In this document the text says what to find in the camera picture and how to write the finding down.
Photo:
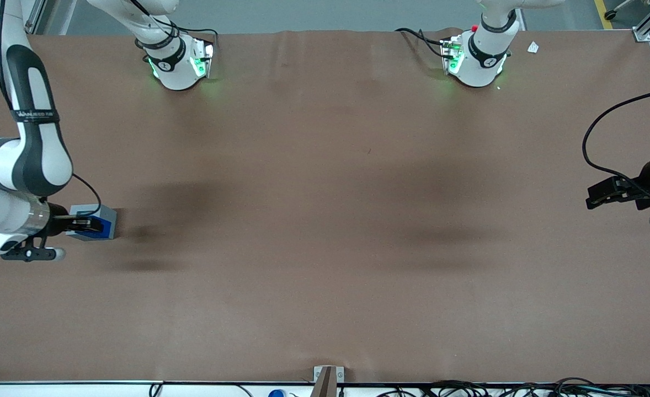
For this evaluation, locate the gray cube base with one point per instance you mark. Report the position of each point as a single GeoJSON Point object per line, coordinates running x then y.
{"type": "Point", "coordinates": [110, 223]}

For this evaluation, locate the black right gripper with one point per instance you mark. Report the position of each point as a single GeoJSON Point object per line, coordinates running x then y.
{"type": "Point", "coordinates": [58, 219]}

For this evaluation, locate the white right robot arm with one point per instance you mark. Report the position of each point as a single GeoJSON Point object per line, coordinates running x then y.
{"type": "Point", "coordinates": [38, 165]}

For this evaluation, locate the brown table cover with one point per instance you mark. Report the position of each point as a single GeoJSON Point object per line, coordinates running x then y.
{"type": "Point", "coordinates": [325, 248]}

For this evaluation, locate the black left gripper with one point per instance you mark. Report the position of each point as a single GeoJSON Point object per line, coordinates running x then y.
{"type": "Point", "coordinates": [646, 183]}

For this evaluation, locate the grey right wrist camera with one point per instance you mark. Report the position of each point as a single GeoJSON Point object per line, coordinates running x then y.
{"type": "Point", "coordinates": [32, 254]}

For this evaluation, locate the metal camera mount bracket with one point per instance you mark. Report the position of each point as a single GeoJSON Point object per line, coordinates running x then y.
{"type": "Point", "coordinates": [328, 380]}

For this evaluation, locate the blue round cap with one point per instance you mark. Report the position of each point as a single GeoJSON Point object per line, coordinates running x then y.
{"type": "Point", "coordinates": [276, 393]}

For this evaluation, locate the white paper scrap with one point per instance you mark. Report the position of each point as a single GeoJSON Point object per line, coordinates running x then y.
{"type": "Point", "coordinates": [533, 47]}

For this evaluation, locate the blue plastic part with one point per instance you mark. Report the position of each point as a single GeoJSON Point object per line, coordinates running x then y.
{"type": "Point", "coordinates": [90, 235]}

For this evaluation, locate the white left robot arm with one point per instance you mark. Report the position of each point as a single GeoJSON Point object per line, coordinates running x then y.
{"type": "Point", "coordinates": [482, 66]}

